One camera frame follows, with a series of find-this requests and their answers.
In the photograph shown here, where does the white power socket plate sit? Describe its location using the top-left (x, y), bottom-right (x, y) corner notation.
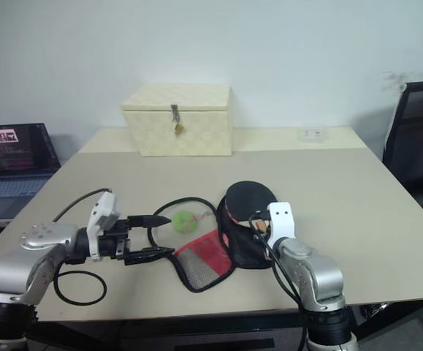
top-left (297, 127), bottom-right (329, 144)

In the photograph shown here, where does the open laptop computer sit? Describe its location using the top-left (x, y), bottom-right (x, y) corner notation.
top-left (0, 122), bottom-right (63, 221)

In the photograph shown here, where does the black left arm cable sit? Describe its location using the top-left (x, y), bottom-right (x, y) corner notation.
top-left (53, 187), bottom-right (115, 306)

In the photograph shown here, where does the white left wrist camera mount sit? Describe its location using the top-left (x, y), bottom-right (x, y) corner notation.
top-left (85, 191), bottom-right (120, 261)

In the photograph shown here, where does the black case strap cord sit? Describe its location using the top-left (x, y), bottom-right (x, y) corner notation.
top-left (148, 197), bottom-right (221, 255)

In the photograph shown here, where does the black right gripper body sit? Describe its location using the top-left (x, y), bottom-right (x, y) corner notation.
top-left (248, 209), bottom-right (271, 235)

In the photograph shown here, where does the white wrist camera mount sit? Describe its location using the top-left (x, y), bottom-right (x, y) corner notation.
top-left (265, 201), bottom-right (295, 249)
top-left (85, 191), bottom-right (120, 261)

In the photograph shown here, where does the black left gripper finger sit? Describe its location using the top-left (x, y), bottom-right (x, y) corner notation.
top-left (127, 214), bottom-right (171, 230)
top-left (123, 246), bottom-right (176, 267)

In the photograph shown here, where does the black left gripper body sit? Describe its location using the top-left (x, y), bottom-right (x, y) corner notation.
top-left (98, 218), bottom-right (132, 263)

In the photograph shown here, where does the black mesh office chair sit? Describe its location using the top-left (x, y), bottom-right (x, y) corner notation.
top-left (381, 80), bottom-right (423, 235)

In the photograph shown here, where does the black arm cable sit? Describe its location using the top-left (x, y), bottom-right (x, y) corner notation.
top-left (248, 218), bottom-right (308, 351)
top-left (53, 187), bottom-right (115, 306)

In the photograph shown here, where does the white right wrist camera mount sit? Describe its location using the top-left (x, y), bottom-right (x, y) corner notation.
top-left (265, 201), bottom-right (295, 249)

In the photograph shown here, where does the green ball with string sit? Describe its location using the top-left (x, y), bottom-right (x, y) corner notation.
top-left (170, 211), bottom-right (213, 235)

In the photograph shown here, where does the black table frame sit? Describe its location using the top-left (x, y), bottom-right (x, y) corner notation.
top-left (23, 298), bottom-right (423, 351)

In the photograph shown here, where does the black red mesh paddle case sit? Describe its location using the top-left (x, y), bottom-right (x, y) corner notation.
top-left (167, 196), bottom-right (282, 294)

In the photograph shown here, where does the cream lidded storage box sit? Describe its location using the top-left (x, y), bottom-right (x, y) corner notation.
top-left (120, 83), bottom-right (234, 158)

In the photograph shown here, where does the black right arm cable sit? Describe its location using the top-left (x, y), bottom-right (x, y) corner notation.
top-left (248, 218), bottom-right (308, 351)

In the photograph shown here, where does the metal latch with padlock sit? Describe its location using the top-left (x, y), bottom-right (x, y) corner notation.
top-left (170, 104), bottom-right (187, 138)

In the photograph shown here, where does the black table tennis paddle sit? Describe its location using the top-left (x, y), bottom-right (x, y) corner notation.
top-left (225, 180), bottom-right (278, 224)

